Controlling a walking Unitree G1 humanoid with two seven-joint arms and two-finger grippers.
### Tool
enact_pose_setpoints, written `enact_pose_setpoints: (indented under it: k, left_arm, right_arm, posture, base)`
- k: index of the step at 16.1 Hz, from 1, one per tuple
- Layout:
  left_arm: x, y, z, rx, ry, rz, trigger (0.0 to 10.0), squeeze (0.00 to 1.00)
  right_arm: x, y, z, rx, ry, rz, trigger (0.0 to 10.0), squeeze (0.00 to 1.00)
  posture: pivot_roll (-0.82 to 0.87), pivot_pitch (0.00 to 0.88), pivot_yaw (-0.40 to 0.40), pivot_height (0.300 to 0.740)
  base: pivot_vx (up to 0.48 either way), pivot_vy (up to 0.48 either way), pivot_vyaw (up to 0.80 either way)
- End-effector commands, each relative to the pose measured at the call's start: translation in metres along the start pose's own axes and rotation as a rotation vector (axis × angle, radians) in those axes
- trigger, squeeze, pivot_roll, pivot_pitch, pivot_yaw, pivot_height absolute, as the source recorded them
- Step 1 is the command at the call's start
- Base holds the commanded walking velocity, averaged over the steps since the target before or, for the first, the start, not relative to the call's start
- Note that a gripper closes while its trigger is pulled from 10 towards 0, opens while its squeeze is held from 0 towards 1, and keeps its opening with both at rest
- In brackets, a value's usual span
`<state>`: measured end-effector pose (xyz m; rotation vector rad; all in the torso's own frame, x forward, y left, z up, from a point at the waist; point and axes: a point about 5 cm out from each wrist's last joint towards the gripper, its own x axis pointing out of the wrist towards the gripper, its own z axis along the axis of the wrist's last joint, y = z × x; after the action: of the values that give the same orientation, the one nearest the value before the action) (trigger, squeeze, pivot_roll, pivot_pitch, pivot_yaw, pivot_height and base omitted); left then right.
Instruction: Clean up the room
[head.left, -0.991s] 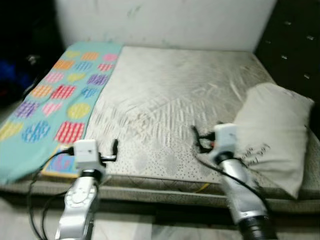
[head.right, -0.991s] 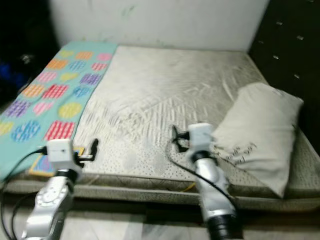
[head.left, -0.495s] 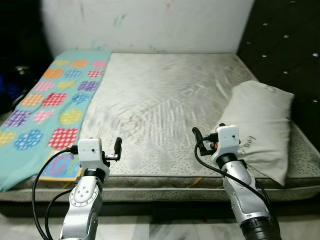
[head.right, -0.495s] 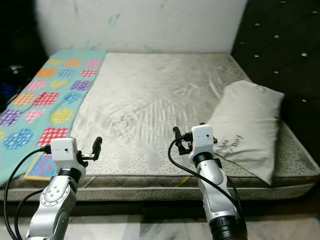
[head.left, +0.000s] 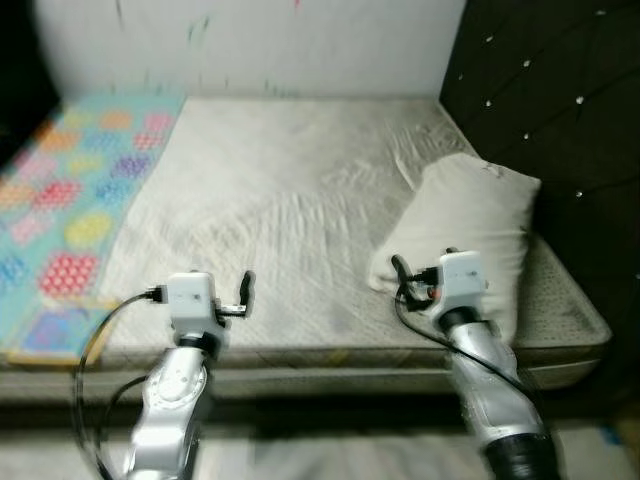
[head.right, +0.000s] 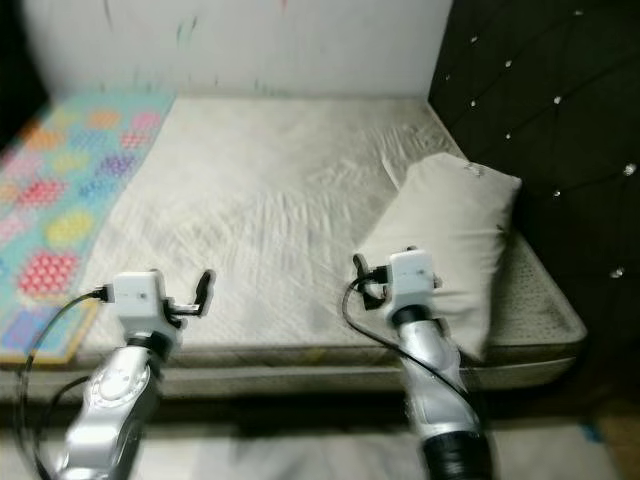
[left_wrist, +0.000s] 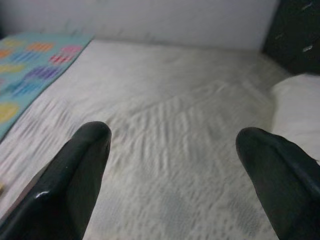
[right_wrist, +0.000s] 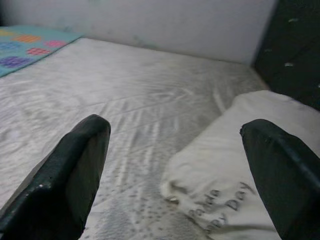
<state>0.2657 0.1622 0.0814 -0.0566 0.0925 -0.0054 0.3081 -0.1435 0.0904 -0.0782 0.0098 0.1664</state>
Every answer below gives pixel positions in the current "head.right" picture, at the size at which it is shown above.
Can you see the white printed pillow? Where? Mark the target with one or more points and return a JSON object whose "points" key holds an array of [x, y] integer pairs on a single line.
{"points": [[445, 210]]}

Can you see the blue yellow children's book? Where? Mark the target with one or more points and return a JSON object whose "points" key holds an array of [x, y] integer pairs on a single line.
{"points": [[40, 333]]}

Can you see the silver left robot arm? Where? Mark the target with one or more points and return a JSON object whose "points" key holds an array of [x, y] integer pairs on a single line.
{"points": [[110, 420]]}

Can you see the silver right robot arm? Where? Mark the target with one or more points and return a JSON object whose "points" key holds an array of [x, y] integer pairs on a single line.
{"points": [[440, 390]]}

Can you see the quilted grey mattress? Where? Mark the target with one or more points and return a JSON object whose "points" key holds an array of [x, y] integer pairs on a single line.
{"points": [[260, 200]]}

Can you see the teal patchwork polka dot blanket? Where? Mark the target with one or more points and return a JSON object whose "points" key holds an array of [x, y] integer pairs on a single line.
{"points": [[60, 200]]}

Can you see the black tufted headboard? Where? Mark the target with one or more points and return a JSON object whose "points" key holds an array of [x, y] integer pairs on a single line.
{"points": [[550, 100]]}

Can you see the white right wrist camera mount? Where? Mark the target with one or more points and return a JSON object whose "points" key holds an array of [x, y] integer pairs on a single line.
{"points": [[410, 278]]}

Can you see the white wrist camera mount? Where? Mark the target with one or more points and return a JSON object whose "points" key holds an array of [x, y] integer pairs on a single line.
{"points": [[138, 300], [410, 278]]}

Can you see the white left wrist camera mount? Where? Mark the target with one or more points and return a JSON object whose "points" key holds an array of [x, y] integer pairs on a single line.
{"points": [[138, 300]]}

